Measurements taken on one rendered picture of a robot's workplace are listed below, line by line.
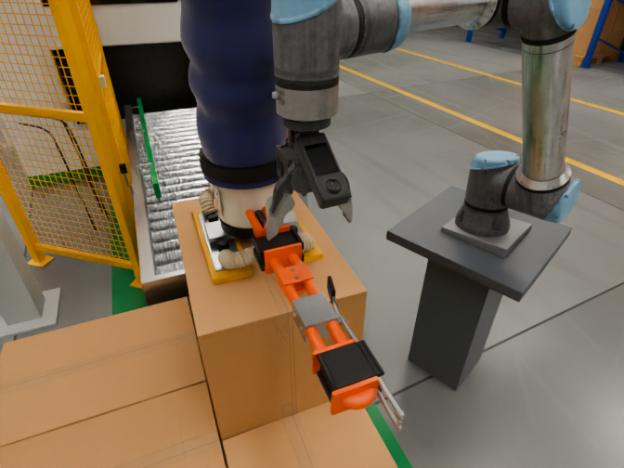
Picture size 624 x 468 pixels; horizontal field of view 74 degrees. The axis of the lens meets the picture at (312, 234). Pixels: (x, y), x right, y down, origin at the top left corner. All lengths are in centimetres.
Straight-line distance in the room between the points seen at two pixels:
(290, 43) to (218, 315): 61
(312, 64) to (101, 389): 115
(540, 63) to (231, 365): 101
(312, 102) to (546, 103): 78
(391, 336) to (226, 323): 137
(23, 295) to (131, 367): 120
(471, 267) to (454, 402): 76
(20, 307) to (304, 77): 223
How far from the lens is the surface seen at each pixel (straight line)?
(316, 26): 56
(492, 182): 150
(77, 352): 158
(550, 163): 137
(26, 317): 264
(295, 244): 87
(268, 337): 98
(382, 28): 64
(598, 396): 231
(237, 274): 103
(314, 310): 74
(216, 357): 98
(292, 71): 57
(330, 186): 58
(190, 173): 256
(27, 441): 143
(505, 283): 144
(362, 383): 64
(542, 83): 120
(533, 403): 215
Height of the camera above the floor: 161
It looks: 34 degrees down
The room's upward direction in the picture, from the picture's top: straight up
